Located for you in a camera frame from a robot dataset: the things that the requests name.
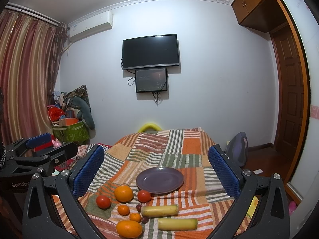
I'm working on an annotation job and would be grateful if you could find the red bag in pile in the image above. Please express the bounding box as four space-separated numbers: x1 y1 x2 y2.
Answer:
48 106 65 122

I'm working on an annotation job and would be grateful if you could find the large orange front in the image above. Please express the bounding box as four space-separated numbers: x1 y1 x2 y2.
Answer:
116 220 143 238

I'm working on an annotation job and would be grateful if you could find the yellow green round object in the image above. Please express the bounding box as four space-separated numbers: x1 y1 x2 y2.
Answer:
138 122 162 133

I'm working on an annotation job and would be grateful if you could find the purple backpack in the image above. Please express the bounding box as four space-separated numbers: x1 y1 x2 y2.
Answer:
225 132 248 167

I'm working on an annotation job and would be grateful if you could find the patterned camouflage cushion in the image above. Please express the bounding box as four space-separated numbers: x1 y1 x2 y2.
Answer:
62 85 91 113

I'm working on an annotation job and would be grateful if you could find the grey plush toy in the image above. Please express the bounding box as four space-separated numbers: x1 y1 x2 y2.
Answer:
68 96 95 130

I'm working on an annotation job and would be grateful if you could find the red box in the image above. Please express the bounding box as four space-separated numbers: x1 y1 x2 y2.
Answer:
33 134 55 152

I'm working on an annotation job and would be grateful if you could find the yellow bed sheet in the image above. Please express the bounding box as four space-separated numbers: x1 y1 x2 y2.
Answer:
247 196 258 218

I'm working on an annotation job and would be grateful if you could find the yellow sugarcane piece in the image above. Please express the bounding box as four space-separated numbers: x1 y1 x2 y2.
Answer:
141 205 179 217
158 218 198 231

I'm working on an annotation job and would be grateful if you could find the wooden upper cabinet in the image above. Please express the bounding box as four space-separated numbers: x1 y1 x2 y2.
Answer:
231 0 287 33

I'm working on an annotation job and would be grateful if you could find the dark red grape lower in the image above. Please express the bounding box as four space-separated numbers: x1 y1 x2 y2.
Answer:
141 217 149 224

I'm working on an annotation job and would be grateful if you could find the black wall television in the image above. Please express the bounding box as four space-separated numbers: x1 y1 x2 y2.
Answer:
122 34 180 70

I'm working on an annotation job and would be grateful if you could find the green storage box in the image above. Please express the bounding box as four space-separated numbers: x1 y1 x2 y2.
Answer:
52 121 90 145

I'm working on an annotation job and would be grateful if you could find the small mandarin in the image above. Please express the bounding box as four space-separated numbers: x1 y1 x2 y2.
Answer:
117 205 130 216
129 213 142 223

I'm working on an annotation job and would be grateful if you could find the striped red curtain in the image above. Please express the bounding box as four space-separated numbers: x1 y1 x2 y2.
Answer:
1 10 68 145

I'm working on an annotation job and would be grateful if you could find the large orange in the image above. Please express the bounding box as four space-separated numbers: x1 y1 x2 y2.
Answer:
116 220 143 238
114 185 134 202

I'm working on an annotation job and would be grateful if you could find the white paper on floor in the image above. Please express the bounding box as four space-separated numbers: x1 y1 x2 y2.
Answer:
254 169 263 175

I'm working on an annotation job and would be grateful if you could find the red tomato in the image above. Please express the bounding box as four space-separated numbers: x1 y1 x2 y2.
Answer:
96 195 111 209
137 190 151 203

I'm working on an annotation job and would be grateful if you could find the small black wall monitor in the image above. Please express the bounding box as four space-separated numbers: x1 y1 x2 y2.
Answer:
135 68 168 93

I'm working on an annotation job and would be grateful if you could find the small mandarin right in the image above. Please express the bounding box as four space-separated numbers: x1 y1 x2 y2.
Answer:
129 213 142 223

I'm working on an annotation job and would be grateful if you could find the dark red grape upper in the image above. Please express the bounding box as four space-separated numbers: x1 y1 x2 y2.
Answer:
136 205 142 212

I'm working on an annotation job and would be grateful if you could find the striped patchwork blanket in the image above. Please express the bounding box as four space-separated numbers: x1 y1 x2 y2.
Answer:
52 127 253 239

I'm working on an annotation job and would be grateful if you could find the orange box in pile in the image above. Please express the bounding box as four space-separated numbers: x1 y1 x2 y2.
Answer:
59 118 78 126

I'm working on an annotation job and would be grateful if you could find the dark red grape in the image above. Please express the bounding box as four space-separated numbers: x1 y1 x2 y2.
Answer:
141 217 149 224
136 205 142 212

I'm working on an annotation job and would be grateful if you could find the pink slipper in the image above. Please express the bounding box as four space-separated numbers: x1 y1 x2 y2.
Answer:
288 201 297 215

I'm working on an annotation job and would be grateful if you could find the small mandarin left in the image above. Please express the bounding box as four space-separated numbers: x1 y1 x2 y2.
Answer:
117 205 130 216

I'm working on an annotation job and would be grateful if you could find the purple round plate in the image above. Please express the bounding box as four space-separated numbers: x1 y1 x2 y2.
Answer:
136 166 184 194

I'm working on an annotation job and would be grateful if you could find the pink toy figure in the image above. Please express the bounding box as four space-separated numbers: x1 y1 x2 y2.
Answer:
51 139 63 149

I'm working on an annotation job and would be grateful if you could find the wooden door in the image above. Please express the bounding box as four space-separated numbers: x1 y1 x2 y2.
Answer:
273 25 304 160

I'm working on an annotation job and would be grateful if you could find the white air conditioner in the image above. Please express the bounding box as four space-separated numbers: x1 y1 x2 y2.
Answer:
69 11 113 42

